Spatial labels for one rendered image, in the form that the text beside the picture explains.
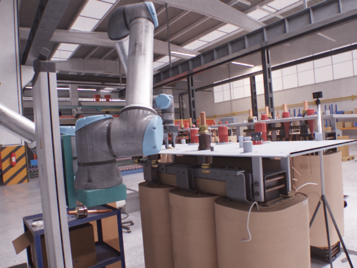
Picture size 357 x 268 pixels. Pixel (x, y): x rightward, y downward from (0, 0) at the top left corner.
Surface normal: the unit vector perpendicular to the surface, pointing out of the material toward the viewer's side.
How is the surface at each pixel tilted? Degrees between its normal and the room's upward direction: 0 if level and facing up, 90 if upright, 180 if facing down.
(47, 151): 90
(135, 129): 68
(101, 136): 83
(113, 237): 90
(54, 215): 90
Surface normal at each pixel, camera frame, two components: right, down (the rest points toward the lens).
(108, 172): 0.66, -0.37
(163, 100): -0.05, 0.02
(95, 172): 0.19, -0.34
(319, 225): -0.39, 0.04
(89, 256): 0.62, -0.04
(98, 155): 0.36, -0.01
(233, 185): -0.81, 0.07
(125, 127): -0.18, -0.38
